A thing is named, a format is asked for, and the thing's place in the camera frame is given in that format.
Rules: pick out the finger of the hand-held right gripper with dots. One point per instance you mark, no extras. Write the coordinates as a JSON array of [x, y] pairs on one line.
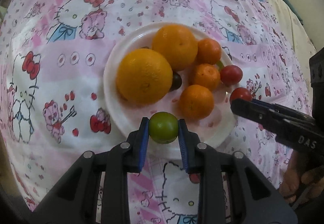
[[291, 113], [253, 112]]

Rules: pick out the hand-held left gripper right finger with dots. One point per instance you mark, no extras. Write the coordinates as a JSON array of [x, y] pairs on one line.
[[182, 143]]

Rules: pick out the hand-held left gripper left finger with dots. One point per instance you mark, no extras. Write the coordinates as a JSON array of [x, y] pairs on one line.
[[143, 143]]

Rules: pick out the red cherry tomato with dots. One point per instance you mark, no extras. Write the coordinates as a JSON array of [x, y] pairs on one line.
[[240, 93], [230, 75]]

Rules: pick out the green tomato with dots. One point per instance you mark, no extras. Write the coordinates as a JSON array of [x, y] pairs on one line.
[[163, 127]]

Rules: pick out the white plate with pink speckles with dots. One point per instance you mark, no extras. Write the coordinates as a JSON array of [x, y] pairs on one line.
[[116, 117]]

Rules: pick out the small tangerine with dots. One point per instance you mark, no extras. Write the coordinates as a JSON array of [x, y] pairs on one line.
[[208, 51], [206, 76], [196, 102]]

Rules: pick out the dark grape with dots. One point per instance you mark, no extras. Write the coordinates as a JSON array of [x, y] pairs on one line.
[[176, 81]]

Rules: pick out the large orange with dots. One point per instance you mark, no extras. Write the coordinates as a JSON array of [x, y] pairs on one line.
[[144, 75], [174, 46]]

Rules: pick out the person's right hand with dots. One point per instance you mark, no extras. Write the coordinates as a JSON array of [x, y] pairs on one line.
[[293, 178]]

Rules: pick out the beige quilt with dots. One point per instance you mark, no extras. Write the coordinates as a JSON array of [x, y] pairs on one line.
[[283, 11]]

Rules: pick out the pink cartoon printed blanket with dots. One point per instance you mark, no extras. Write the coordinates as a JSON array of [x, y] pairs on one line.
[[76, 87]]

